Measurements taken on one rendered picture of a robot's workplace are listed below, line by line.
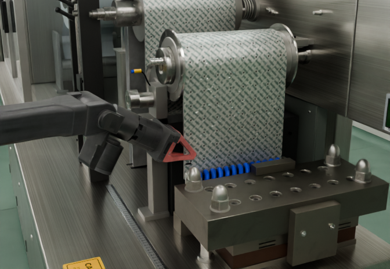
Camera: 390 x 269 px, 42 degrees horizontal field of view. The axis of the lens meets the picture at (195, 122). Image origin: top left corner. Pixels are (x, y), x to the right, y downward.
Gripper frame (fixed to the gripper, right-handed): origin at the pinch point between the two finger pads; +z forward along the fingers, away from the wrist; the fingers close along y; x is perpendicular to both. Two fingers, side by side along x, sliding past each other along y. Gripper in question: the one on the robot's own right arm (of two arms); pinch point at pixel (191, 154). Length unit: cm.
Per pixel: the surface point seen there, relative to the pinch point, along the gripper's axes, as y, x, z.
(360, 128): -242, 49, 280
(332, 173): 11.5, 10.3, 25.7
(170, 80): -3.2, 11.6, -10.4
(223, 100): 0.3, 12.9, 0.5
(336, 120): -12.9, 22.5, 41.9
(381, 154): -197, 35, 268
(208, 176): 3.7, -2.2, 3.9
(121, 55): -75, 10, 1
